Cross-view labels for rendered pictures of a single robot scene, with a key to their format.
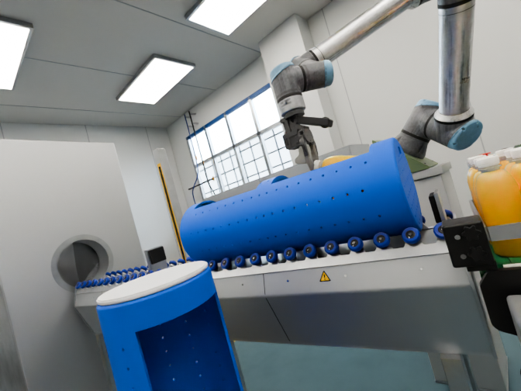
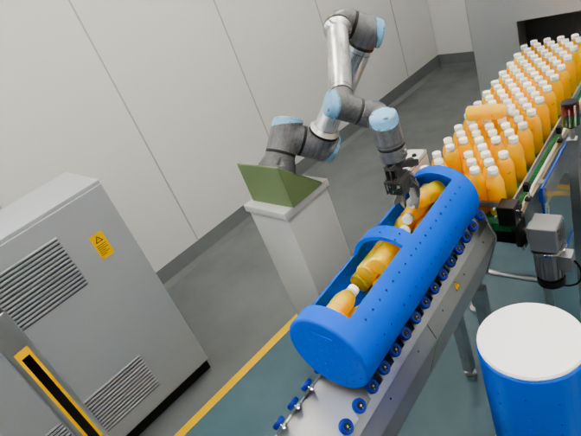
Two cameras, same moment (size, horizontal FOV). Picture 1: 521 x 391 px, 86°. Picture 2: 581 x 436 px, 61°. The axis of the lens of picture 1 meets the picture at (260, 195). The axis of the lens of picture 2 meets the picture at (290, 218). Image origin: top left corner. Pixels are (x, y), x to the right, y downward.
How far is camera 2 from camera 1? 1.96 m
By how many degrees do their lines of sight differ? 78
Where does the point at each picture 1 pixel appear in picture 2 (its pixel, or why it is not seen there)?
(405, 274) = (480, 250)
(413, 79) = (35, 56)
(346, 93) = not seen: outside the picture
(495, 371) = not seen: hidden behind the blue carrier
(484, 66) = (121, 47)
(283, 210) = (438, 249)
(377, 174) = (470, 193)
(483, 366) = not seen: hidden behind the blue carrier
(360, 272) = (468, 266)
